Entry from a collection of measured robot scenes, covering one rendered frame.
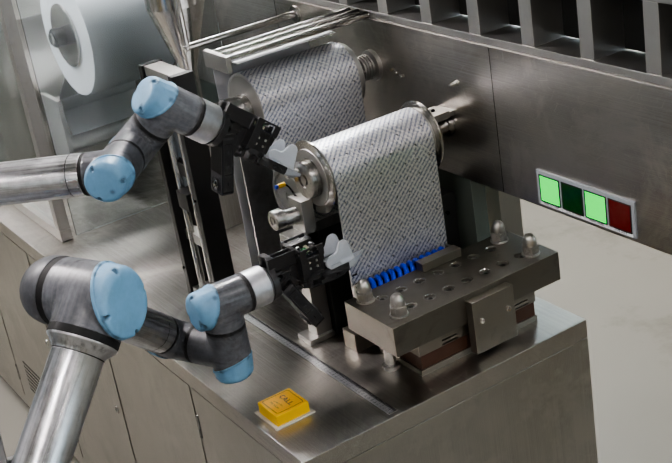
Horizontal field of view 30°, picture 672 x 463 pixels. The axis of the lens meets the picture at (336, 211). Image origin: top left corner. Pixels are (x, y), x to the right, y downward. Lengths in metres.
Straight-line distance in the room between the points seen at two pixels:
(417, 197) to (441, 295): 0.22
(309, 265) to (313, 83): 0.43
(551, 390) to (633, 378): 1.52
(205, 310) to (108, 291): 0.33
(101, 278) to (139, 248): 1.17
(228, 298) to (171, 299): 0.58
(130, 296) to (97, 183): 0.23
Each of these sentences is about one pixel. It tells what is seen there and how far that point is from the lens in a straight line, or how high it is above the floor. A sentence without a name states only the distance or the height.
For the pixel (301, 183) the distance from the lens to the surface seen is 2.40.
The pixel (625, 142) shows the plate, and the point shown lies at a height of 1.32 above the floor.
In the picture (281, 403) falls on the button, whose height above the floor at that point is 0.92.
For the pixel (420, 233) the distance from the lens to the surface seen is 2.50.
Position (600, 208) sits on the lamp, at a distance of 2.27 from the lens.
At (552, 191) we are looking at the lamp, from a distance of 2.35.
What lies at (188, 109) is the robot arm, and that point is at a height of 1.47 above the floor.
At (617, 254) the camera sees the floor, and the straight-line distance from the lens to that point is 4.76.
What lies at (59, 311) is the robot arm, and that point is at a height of 1.28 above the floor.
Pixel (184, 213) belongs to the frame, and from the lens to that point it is 2.72.
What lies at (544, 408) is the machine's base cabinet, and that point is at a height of 0.75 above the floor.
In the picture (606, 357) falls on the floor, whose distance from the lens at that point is 4.12.
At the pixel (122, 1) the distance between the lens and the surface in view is 3.22.
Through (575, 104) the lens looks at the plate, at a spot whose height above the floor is 1.37.
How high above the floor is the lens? 2.12
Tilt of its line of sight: 23 degrees down
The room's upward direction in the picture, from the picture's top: 9 degrees counter-clockwise
